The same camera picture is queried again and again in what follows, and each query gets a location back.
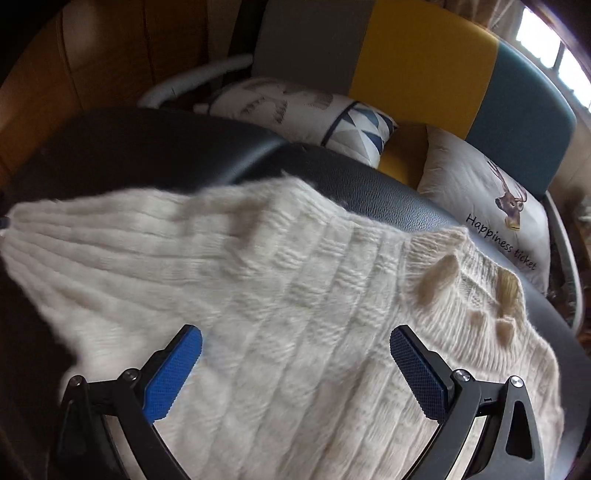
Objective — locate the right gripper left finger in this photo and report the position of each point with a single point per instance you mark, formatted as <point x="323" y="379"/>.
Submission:
<point x="84" y="447"/>

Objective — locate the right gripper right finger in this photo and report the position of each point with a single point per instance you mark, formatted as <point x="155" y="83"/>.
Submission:
<point x="508" y="446"/>

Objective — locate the cream knitted sweater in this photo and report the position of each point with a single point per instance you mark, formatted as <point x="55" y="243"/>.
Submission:
<point x="296" y="299"/>

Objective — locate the deer print pillow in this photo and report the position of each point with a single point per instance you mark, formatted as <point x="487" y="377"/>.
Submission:
<point x="479" y="194"/>

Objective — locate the tricolour sofa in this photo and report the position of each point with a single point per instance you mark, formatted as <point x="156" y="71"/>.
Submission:
<point x="424" y="66"/>

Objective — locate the geometric pattern pillow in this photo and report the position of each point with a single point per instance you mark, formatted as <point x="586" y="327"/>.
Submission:
<point x="304" y="115"/>

